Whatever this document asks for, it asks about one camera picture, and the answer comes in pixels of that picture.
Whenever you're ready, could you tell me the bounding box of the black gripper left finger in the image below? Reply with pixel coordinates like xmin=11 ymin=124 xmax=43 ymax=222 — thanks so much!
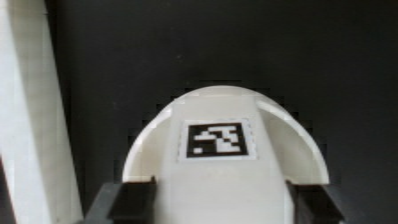
xmin=82 ymin=178 xmax=157 ymax=224

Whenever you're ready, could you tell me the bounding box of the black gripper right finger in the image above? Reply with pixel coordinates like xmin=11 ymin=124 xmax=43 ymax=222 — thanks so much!
xmin=286 ymin=182 xmax=345 ymax=224

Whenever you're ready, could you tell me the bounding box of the white stool leg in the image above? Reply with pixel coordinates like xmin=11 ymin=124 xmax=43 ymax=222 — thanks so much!
xmin=157 ymin=95 xmax=295 ymax=224

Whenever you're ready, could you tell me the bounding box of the white L-shaped border frame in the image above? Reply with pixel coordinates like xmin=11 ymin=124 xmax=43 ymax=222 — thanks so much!
xmin=0 ymin=0 xmax=84 ymax=224

